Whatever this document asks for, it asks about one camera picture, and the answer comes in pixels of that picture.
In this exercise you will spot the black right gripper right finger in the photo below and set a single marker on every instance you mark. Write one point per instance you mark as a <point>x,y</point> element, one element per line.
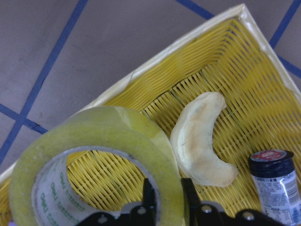
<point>191,202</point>

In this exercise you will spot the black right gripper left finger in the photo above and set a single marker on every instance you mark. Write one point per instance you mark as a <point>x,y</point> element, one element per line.
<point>149,204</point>

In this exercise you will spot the yellow clear tape roll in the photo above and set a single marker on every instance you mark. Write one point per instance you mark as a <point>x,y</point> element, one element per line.
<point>91,164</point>

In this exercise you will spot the pale banana slice toy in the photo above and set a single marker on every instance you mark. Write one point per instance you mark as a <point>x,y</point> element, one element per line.
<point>192,142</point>

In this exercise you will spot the small black capped bottle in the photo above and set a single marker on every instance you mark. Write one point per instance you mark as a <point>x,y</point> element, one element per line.
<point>275,179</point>

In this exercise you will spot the yellow woven tray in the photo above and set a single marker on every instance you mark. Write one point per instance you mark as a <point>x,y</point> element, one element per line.
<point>227,54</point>

